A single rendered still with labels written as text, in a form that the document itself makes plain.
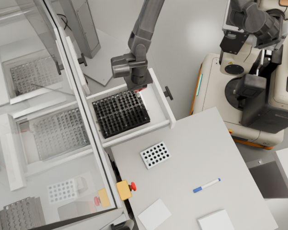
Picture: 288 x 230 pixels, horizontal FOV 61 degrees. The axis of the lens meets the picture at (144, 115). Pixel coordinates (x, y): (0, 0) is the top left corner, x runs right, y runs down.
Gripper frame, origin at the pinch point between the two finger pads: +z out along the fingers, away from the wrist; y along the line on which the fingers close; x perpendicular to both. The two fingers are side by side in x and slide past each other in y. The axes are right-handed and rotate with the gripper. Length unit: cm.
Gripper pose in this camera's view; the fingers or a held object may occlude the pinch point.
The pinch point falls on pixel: (137, 90)
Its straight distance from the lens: 103.7
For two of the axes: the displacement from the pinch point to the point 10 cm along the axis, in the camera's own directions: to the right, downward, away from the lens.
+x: 3.4, 8.7, -3.6
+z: -0.7, 4.1, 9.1
